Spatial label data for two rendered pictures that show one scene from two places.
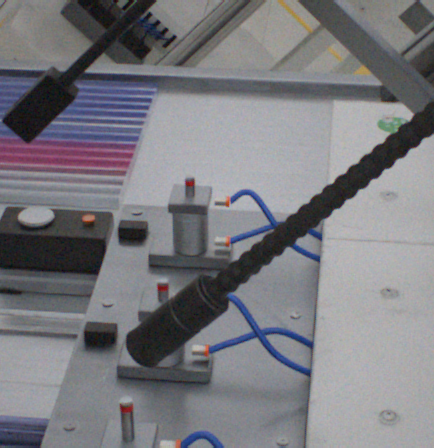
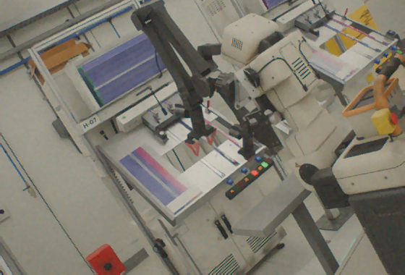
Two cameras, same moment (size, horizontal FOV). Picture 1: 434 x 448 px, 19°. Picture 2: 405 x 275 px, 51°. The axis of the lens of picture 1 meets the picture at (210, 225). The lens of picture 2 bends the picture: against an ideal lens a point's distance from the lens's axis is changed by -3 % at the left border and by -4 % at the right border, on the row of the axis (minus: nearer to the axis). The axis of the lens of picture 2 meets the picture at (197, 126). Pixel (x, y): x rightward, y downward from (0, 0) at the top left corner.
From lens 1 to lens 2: 2.76 m
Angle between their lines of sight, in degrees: 92
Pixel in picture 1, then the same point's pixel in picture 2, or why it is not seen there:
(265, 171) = (126, 140)
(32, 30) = not seen: outside the picture
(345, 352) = (160, 98)
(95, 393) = not seen: hidden behind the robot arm
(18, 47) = not seen: outside the picture
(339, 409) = (167, 94)
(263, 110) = (113, 150)
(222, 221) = (150, 119)
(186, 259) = (158, 115)
